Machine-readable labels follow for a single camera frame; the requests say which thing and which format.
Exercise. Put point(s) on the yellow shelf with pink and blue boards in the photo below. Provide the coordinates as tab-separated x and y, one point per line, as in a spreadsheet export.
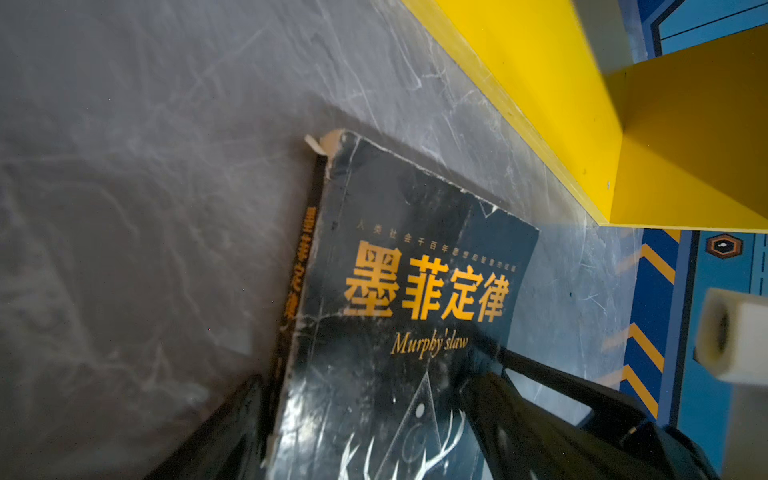
679	141

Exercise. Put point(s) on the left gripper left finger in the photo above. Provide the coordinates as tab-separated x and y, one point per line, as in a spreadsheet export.
228	445

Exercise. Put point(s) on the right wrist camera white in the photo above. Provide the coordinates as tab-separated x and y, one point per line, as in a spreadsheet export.
731	341

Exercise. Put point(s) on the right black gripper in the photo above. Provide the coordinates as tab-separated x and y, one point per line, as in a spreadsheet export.
665	449

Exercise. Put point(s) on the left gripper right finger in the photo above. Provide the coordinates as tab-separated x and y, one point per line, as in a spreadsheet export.
522	441

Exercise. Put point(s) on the dark book underneath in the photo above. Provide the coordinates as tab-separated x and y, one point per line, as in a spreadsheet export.
398	272

